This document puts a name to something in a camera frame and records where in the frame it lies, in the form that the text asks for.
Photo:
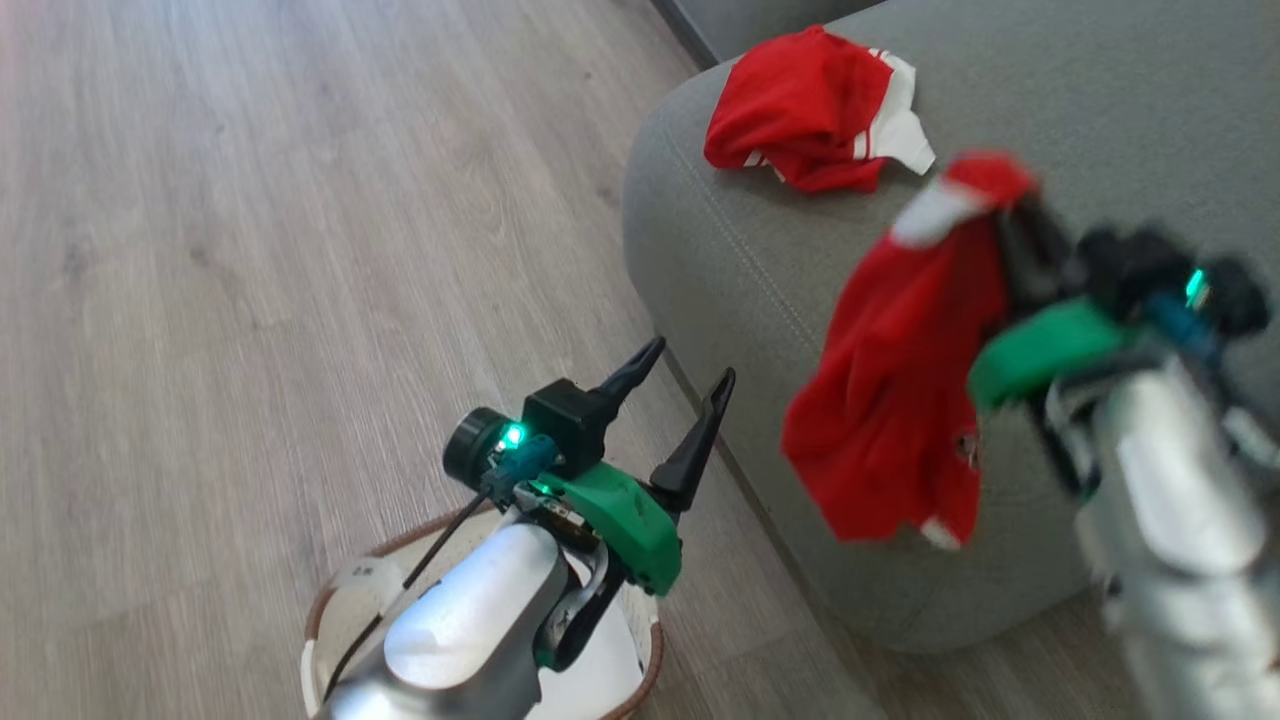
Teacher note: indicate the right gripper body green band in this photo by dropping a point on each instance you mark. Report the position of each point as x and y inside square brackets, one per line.
[1100, 320]

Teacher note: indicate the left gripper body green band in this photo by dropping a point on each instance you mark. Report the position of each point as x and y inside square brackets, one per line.
[610, 510]

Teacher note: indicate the cream laundry basket brown rim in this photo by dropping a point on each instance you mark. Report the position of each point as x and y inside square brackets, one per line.
[350, 590]

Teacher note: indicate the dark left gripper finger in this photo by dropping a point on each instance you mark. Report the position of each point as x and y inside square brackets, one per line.
[630, 375]
[695, 445]

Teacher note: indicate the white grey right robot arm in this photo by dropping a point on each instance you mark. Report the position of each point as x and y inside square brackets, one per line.
[1180, 530]

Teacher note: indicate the red garment wide white stripe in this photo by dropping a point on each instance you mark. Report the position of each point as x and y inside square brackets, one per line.
[900, 400]

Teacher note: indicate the red garment striped white cuff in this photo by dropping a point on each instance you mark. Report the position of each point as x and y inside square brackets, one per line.
[800, 110]

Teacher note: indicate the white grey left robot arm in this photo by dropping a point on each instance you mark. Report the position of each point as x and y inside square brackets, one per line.
[470, 620]

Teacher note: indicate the grey fabric sofa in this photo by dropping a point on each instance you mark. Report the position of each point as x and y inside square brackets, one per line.
[760, 270]

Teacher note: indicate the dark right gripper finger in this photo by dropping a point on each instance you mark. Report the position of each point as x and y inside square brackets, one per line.
[1030, 260]

